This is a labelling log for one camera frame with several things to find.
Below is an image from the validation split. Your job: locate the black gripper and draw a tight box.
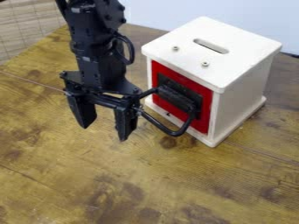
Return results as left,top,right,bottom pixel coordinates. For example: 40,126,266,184
60,71,141,141

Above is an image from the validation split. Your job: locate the red drawer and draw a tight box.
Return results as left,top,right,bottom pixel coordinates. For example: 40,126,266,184
151,61,212,134

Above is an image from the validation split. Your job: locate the black drawer handle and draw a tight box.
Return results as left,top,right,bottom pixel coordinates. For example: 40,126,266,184
135,73,203,137

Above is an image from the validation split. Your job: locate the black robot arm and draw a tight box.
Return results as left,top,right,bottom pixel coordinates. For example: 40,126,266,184
55,0,141,141

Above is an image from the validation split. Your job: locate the white wooden cabinet box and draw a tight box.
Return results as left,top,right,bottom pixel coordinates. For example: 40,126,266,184
141,17,282,147

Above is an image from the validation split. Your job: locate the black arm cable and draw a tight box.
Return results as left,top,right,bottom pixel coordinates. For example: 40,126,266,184
112,33,136,67

